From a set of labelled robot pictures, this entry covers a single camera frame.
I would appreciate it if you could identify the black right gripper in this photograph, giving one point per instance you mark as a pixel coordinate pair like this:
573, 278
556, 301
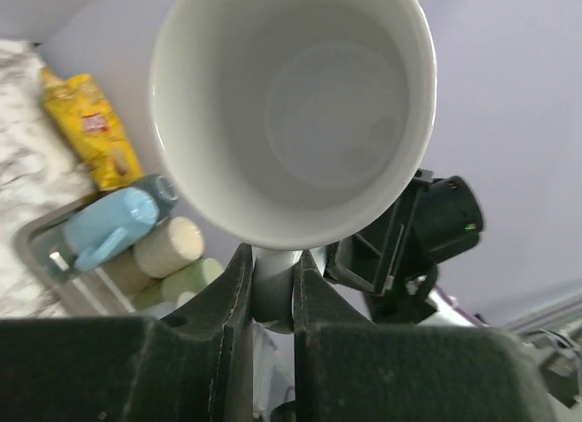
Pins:
394, 260

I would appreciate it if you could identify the cream mug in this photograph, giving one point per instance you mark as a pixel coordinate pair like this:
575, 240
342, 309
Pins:
172, 245

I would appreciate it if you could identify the light green mug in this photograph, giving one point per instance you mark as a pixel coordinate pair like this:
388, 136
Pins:
193, 278

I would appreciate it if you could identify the yellow Lays chips bag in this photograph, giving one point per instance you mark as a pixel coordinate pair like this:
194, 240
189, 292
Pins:
92, 128

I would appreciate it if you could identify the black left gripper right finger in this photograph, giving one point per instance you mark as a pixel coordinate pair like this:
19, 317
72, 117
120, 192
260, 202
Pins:
350, 369

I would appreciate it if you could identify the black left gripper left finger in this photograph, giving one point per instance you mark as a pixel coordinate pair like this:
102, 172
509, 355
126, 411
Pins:
193, 365

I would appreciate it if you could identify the silver metal tray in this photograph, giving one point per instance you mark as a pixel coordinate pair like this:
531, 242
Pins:
41, 247

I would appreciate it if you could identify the dark grey mug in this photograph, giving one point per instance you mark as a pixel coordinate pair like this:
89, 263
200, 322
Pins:
162, 190

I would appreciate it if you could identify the grey blue mug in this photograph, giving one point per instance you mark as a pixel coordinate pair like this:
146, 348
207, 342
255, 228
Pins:
292, 124

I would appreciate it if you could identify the light blue white mug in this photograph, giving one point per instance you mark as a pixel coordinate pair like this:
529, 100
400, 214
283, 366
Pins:
109, 226

